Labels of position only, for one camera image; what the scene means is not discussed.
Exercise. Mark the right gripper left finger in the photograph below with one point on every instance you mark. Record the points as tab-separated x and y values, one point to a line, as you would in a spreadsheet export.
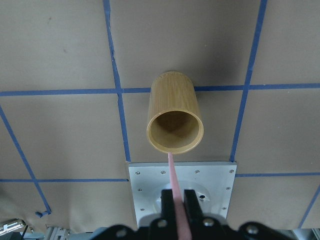
168	214

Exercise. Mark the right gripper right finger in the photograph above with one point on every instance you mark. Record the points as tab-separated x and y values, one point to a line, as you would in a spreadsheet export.
193	212

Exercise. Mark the pink chopstick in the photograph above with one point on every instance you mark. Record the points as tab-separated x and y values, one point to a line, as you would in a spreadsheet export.
182	224

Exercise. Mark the bamboo chopstick holder cup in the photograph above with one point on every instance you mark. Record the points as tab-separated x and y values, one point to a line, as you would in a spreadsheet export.
174	119

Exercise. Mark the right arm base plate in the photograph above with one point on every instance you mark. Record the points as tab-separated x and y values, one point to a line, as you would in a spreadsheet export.
212	182

